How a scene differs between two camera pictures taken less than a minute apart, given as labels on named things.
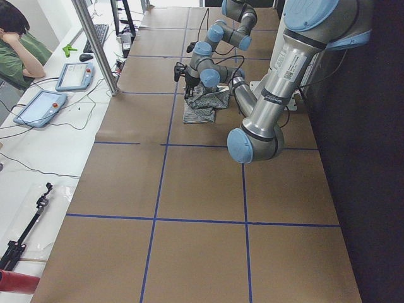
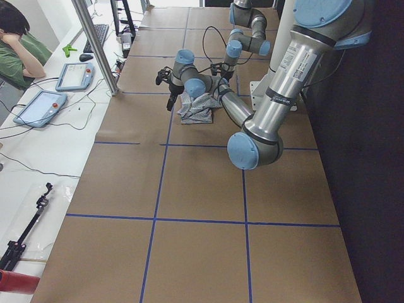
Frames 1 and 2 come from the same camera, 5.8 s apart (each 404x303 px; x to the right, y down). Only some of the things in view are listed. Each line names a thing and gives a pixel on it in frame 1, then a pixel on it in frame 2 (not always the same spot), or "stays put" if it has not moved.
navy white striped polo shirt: x=201 y=107 stays put
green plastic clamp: x=67 y=48 stays put
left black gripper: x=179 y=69 to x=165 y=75
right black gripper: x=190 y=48 to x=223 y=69
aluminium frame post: x=84 y=16 stays put
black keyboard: x=101 y=31 stays put
